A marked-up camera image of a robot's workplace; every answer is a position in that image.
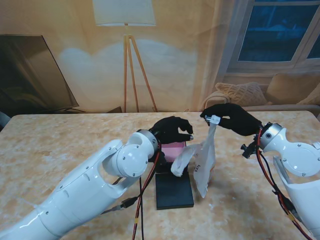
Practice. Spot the dark flat television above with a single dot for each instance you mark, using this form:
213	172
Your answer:
25	75

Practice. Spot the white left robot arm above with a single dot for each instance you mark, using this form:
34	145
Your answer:
87	190

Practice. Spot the beige sofa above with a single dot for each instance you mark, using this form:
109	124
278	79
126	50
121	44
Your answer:
215	101

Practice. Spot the tripod floor lamp white shade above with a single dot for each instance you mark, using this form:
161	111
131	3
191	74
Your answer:
125	12

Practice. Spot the white framed window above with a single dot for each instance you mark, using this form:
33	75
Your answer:
270	37

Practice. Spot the plain beige pillow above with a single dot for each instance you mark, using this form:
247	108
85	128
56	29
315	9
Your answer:
290	87

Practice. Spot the cream knitted pillow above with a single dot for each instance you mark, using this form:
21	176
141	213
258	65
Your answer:
242	93
312	98

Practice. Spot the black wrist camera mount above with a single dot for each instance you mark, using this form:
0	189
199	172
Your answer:
248	150
160	160

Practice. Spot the black gift box pink inside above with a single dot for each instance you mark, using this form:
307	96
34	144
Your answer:
172	152

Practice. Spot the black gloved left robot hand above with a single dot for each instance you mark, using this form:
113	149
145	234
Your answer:
166	131

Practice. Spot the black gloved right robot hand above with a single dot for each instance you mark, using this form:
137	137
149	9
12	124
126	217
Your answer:
240	121

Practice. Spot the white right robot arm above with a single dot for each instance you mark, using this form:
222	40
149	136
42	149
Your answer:
297	160

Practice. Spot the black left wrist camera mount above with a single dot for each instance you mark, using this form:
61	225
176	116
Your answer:
160	160

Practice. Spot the black gift box lid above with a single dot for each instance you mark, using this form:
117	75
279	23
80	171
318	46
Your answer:
173	195

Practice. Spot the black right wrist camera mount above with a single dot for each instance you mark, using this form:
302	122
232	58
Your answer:
248	150

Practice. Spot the white plastic bag orange logo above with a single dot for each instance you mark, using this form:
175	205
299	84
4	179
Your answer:
205	172

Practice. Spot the sheer cream curtain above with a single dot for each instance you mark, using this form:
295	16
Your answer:
212	50

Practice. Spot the dark grey chair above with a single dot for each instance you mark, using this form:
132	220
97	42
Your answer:
3	120

